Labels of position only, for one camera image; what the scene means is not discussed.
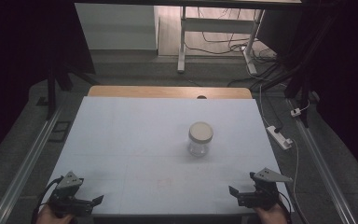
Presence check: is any black stand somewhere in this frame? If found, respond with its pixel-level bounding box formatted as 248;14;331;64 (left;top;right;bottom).
45;57;101;121
251;59;324;129

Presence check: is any metal floor rail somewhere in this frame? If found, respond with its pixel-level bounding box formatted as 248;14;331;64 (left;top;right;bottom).
0;104;63;224
286;98;358;224

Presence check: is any clear glass jar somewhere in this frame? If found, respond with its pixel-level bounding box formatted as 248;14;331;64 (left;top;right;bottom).
186;136;211;158

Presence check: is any white desk frame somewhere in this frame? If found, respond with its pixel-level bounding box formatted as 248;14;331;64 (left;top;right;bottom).
176;6;267;76

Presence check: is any person's right hand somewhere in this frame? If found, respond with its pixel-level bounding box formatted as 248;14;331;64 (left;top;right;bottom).
255;202;289;224

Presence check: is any beige round jar lid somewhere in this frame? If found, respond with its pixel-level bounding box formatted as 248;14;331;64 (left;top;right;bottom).
188;121;214;144

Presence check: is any white table mat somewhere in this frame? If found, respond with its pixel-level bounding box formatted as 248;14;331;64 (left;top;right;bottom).
34;96;295;216

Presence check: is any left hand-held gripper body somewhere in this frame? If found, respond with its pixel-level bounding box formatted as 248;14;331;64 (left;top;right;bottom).
48;171;94;217

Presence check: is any white cabinet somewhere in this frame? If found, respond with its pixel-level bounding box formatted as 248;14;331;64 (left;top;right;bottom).
74;3;160;51

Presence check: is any person's left hand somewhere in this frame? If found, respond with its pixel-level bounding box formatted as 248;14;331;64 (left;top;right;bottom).
36;204;76;224

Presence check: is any white cable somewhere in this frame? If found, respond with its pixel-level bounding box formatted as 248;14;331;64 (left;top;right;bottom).
258;84;307;224

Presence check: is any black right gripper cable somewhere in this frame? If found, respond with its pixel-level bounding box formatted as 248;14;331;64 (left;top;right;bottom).
277;197;294;224

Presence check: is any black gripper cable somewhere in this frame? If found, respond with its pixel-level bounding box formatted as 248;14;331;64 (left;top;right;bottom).
277;197;294;224
32;175;63;224

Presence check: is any white power strip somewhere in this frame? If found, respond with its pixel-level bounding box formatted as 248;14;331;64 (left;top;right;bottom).
266;125;294;151

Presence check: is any tangle of black cables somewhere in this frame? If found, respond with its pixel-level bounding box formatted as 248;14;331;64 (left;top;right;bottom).
185;7;277;63

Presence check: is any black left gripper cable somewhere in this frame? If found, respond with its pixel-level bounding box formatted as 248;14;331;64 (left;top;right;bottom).
32;175;63;224

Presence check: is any wooden table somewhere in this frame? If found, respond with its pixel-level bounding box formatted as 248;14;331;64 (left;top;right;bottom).
88;86;253;100

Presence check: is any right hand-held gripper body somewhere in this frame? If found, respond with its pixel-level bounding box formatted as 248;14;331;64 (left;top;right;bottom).
238;167;294;210

